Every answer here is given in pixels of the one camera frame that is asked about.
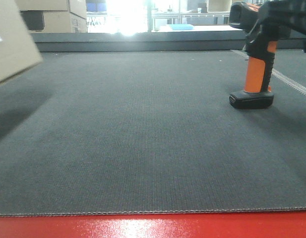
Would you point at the orange black barcode scanner gun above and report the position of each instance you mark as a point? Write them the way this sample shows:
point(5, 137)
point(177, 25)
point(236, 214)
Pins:
point(260, 45)

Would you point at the beige background bin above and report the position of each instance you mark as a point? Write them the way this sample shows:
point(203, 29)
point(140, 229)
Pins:
point(219, 5)

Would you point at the upper stacked cardboard box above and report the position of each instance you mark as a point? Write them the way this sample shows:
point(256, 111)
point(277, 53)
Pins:
point(77, 7)

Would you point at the red metal table edge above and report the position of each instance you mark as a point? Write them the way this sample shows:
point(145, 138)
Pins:
point(204, 225)

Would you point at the brown cardboard package box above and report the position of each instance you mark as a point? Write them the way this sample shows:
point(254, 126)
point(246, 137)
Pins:
point(18, 52)

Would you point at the blue tray in background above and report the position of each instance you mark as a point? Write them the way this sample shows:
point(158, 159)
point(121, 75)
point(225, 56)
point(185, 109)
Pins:
point(181, 27)

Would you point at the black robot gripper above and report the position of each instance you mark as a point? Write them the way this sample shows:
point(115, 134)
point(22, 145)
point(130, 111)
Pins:
point(275, 15)

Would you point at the dark grey conveyor belt mat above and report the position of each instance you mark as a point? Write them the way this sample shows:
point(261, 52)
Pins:
point(150, 132)

